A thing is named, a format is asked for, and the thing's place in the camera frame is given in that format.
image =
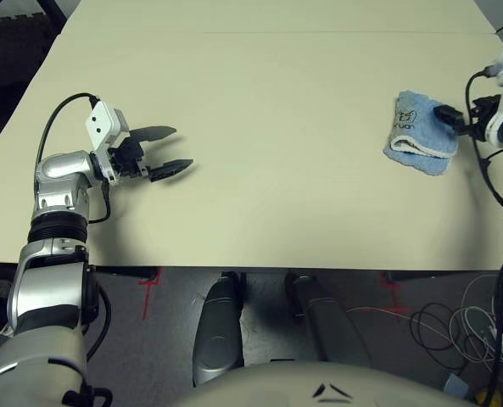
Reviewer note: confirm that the black table frame foot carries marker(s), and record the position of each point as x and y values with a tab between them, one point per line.
124	272

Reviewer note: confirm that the grey right robot leg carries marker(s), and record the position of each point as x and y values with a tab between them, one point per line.
331	330

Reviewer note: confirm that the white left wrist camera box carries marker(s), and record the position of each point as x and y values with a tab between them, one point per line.
100	123

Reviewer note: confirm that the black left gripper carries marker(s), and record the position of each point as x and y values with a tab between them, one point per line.
130	161

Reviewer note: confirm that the black foam floor mat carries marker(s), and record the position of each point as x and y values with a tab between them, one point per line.
9	42

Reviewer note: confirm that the grey robot leg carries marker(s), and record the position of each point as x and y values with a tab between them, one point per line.
217	330
331	330

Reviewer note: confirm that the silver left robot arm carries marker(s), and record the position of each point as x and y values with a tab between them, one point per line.
60	169

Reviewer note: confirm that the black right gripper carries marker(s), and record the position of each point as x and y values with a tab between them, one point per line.
482	118

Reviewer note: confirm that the small blue object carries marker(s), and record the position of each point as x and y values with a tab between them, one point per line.
455	383

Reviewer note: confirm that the light blue terry rag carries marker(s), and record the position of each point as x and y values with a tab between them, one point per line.
420	110

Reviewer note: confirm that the yellow object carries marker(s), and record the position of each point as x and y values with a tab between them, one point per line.
495	399

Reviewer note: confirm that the grey robot torso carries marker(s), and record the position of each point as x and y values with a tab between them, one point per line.
319	381

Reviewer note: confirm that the grey left robot leg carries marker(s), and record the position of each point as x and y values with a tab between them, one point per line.
217	330

